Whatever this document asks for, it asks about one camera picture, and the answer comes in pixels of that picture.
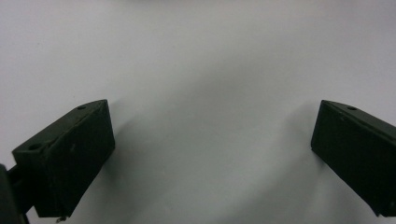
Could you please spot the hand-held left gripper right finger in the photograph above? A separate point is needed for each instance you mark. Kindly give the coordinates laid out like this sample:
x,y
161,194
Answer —
x,y
358,149

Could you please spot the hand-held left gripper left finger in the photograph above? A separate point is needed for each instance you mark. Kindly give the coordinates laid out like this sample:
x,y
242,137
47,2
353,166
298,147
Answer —
x,y
67,161

